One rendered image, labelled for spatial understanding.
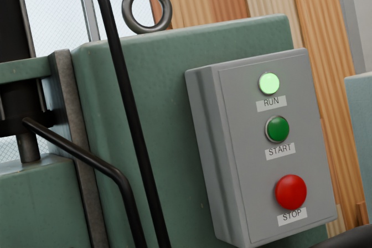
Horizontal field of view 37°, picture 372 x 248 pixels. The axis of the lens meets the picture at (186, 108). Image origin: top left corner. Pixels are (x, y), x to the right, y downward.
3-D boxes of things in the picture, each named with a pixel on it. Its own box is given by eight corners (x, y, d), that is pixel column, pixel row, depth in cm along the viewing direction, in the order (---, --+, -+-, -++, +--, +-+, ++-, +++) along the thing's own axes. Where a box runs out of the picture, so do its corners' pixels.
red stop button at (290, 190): (276, 212, 48) (269, 178, 48) (304, 203, 49) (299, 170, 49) (283, 214, 47) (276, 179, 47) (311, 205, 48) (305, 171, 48)
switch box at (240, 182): (214, 239, 52) (181, 71, 52) (301, 210, 56) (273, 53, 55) (246, 253, 47) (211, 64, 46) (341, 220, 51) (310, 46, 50)
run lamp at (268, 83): (259, 97, 48) (256, 73, 48) (279, 92, 48) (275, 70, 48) (263, 97, 47) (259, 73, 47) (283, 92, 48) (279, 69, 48)
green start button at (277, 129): (267, 145, 48) (262, 118, 48) (290, 139, 49) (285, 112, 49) (270, 146, 47) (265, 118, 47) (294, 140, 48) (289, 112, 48)
